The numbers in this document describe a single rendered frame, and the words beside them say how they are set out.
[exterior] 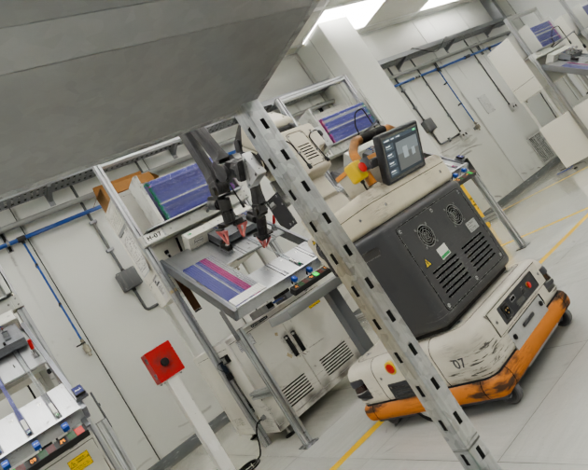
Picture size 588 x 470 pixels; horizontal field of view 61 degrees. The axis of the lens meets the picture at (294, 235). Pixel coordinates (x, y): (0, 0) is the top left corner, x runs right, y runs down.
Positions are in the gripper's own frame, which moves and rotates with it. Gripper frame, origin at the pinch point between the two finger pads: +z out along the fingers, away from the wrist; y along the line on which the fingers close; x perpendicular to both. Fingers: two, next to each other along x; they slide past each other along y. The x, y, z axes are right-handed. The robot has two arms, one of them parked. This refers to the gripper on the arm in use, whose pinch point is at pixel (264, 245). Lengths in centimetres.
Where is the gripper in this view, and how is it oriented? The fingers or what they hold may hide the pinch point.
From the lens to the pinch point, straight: 290.8
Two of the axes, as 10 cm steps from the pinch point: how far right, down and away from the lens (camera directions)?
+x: 6.9, 3.2, -6.5
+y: -7.2, 4.1, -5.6
